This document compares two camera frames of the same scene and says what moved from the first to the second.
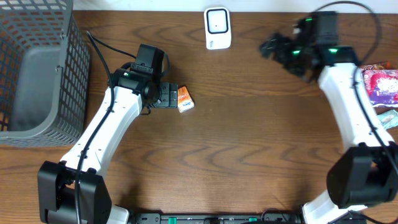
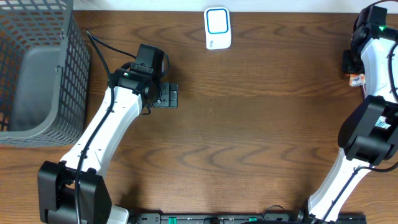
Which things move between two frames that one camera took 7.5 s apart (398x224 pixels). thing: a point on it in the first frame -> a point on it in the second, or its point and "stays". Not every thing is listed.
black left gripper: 169,95 stays
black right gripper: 282,42 -> 347,66
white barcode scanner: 217,21 stays
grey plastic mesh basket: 45,74 stays
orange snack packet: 185,100 -> 357,79
